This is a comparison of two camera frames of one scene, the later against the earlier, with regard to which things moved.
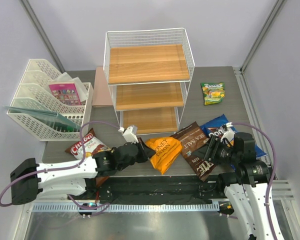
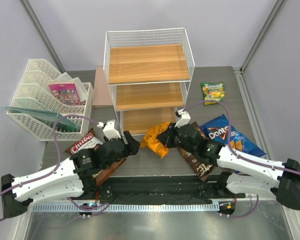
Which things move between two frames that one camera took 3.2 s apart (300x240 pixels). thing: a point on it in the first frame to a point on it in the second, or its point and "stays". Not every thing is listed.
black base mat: (155, 189) stays
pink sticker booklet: (67, 93) stays
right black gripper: (212, 144) to (166, 138)
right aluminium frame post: (277, 8) stays
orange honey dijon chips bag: (168, 150) to (151, 143)
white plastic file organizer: (52, 105) stays
